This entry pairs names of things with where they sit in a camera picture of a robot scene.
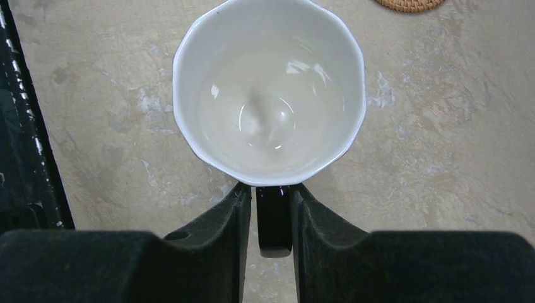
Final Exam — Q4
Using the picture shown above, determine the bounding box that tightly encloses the black mug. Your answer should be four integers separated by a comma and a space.
172, 1, 367, 258

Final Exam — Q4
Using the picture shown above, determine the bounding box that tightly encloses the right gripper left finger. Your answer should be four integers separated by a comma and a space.
1, 183, 251, 302

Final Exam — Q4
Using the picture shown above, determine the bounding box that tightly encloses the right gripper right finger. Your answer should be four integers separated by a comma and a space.
290, 184, 534, 302

